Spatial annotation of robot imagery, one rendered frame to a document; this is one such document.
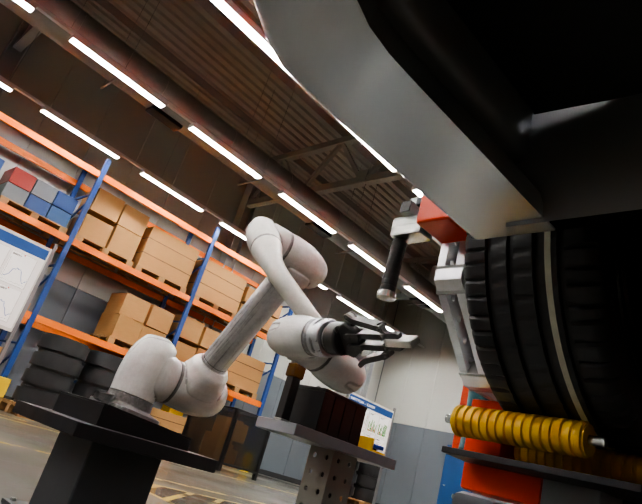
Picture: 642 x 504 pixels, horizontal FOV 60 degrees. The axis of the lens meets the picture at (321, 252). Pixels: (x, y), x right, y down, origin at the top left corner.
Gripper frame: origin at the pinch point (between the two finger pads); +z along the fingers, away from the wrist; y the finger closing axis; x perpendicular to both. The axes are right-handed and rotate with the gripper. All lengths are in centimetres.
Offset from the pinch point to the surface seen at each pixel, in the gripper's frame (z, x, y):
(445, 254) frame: 10.6, 7.2, 15.3
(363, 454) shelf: -41, 16, -44
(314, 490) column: -48, 1, -48
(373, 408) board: -655, 591, -435
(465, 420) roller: 13.4, -4.0, -13.6
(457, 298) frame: 11.0, 6.7, 6.4
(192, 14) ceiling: -840, 608, 370
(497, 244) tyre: 24.7, 2.4, 17.6
